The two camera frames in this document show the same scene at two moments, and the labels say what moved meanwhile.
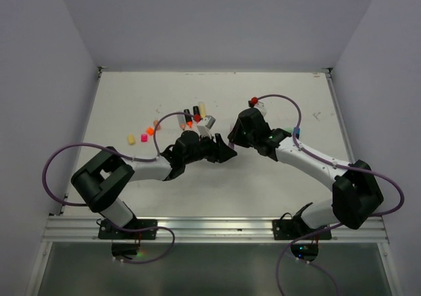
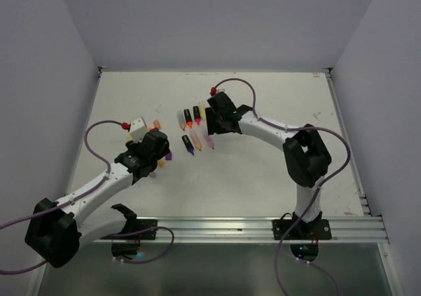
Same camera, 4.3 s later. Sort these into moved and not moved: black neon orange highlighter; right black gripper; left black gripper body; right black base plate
Moved: left black gripper body; right black gripper
Not moved: right black base plate; black neon orange highlighter
